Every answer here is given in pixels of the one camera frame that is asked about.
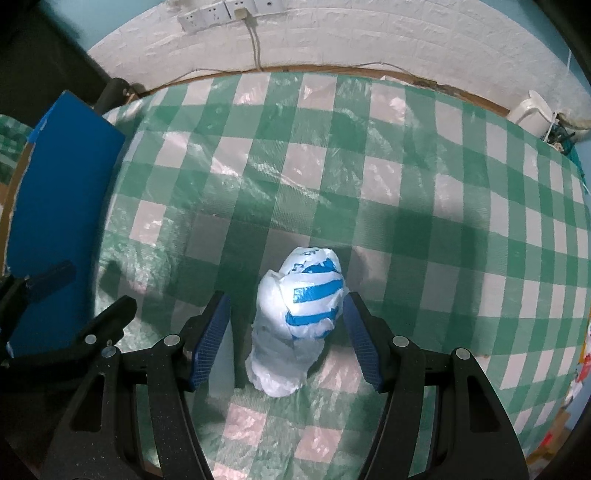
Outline blue-sided cardboard box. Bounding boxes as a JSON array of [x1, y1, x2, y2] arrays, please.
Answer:
[[0, 90, 127, 359]]

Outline black clamp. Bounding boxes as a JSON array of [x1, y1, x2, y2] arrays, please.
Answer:
[[94, 78, 131, 112]]

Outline tangle of cables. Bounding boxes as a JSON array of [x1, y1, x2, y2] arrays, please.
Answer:
[[544, 112, 579, 154]]

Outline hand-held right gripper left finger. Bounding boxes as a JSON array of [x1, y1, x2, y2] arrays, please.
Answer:
[[41, 291, 232, 480]]

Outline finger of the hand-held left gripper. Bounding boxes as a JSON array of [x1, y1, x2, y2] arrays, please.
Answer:
[[0, 295, 139, 370], [0, 261, 77, 306]]

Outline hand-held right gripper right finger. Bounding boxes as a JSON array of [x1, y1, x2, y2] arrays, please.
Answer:
[[342, 292, 530, 480]]

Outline white plug with cable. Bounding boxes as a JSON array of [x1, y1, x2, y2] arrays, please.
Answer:
[[235, 8, 265, 71]]

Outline white blue-striped plastic bag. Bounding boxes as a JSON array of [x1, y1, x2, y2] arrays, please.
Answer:
[[244, 246, 350, 398]]

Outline green checked plastic cover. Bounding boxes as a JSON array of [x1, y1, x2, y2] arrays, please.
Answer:
[[0, 113, 36, 185]]

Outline green checked tablecloth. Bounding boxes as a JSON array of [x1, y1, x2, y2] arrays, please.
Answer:
[[92, 69, 591, 480]]

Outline white plastic appliance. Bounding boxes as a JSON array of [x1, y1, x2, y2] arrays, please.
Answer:
[[506, 90, 555, 137]]

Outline colourful printed packets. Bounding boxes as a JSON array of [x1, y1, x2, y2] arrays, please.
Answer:
[[526, 318, 591, 464]]

